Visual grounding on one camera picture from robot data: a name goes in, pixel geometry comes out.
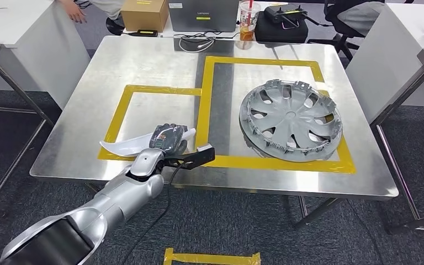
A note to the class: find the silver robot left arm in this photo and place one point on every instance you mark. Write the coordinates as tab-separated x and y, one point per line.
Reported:
124	197

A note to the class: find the small yellow tape rectangle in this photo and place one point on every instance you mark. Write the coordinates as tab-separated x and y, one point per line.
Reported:
118	113

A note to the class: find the person's hand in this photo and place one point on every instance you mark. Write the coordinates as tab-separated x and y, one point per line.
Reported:
73	11

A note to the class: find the large yellow tape rectangle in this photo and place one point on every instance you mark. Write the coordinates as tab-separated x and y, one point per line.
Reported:
204	102

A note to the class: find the grey wheel hubcap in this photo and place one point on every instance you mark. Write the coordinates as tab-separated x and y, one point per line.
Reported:
289	117

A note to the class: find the grey laptop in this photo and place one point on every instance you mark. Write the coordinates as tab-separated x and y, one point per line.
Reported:
204	16

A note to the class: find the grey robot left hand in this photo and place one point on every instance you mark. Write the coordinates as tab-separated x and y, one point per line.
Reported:
168	137

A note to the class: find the brown cardboard box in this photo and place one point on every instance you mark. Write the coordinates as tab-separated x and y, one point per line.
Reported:
144	16

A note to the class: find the black device with yellow label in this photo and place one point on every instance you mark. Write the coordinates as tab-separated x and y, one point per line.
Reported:
142	33

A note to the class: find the person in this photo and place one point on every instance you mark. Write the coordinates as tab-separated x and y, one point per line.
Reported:
106	7
358	18

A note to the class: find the yellow floor tape square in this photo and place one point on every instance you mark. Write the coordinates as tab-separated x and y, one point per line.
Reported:
212	259

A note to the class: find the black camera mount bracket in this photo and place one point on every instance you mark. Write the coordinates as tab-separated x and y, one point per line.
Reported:
193	159

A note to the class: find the iced drink plastic cup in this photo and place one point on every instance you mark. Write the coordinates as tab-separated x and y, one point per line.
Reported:
248	25

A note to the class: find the stainless steel workbench table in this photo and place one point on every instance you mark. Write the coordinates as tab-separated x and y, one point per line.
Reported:
142	62

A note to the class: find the white plastic shell part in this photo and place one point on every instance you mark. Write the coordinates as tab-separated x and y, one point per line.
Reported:
131	146

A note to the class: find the black carry case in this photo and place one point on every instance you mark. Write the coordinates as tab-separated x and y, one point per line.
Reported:
281	33

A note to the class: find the white panel desk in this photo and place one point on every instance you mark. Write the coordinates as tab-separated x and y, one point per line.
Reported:
51	55
380	73

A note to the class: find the black office chair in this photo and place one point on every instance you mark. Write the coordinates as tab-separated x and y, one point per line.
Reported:
340	36

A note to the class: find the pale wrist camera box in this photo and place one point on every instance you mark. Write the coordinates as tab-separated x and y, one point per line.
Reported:
204	147

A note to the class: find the black remote controller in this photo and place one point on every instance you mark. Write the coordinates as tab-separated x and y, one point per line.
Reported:
281	12

